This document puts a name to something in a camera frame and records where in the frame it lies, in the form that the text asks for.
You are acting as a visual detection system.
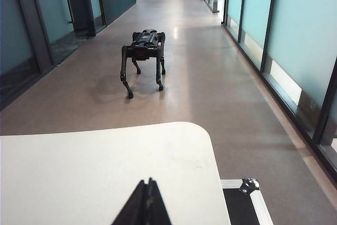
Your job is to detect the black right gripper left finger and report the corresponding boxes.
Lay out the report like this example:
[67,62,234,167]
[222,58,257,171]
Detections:
[110,179,147,225]

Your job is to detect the black aluminium-edged flight case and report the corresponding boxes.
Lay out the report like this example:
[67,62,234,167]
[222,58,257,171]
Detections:
[220,177,274,225]

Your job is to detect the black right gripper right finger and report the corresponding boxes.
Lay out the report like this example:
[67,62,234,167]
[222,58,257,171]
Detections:
[144,177,172,225]

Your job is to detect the black quadruped robot dog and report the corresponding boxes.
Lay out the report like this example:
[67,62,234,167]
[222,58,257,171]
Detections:
[120,28,166,101]

